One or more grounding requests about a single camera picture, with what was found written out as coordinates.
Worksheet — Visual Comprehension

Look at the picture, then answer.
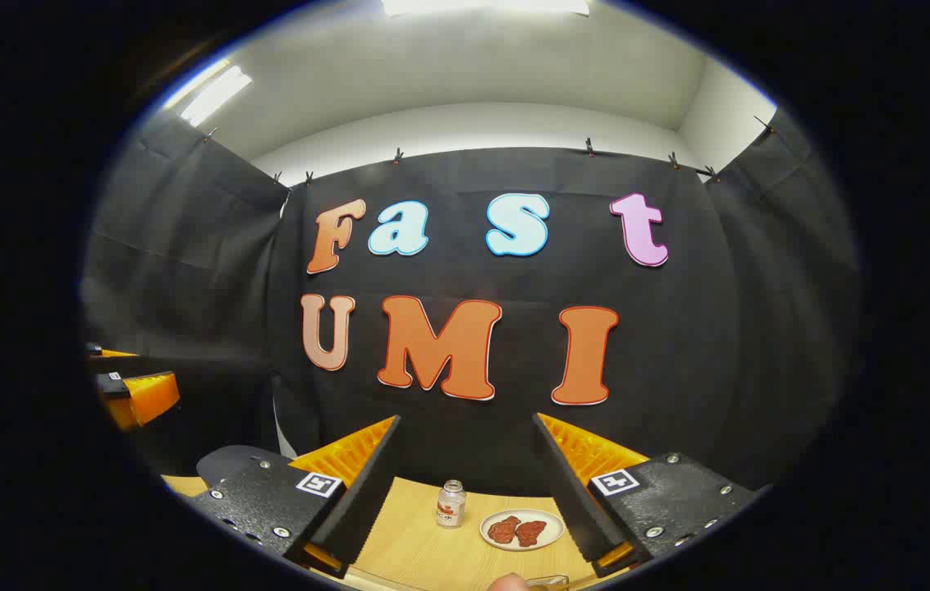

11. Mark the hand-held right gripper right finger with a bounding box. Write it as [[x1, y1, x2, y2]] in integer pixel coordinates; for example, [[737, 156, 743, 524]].
[[532, 413, 761, 580]]

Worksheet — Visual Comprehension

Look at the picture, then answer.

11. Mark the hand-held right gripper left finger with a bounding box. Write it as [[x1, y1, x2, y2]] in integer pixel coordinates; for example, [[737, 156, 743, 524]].
[[186, 415, 401, 580]]

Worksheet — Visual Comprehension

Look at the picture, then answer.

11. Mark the white round plate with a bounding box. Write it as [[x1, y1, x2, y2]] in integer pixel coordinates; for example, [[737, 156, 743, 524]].
[[479, 509, 566, 551]]

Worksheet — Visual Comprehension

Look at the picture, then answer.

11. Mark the small clear water bottle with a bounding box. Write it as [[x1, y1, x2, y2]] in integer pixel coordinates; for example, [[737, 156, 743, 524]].
[[437, 480, 467, 529]]

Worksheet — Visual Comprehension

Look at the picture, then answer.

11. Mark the rectangular ceiling light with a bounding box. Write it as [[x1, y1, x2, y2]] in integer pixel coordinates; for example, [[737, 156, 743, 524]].
[[181, 64, 254, 128], [381, 0, 590, 17]]

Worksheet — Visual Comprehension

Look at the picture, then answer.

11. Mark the row of small cloth clips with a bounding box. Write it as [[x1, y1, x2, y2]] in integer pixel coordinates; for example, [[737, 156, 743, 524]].
[[200, 115, 773, 186]]

